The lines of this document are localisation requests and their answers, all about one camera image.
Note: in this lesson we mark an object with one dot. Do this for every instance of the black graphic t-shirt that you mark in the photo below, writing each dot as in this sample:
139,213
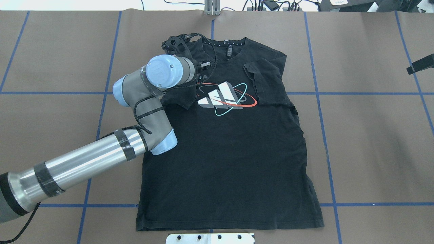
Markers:
241,157

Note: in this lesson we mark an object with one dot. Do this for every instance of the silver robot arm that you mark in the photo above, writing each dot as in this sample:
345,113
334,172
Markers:
141,91

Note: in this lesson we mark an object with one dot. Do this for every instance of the aluminium frame post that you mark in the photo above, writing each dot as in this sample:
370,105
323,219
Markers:
212,7

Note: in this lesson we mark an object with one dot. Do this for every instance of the black monitor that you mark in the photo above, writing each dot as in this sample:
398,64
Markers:
420,65

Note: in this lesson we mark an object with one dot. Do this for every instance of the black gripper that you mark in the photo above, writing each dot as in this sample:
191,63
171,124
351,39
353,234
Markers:
200,71

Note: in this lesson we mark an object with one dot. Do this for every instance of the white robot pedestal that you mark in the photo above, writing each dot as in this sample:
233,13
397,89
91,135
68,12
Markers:
211,238

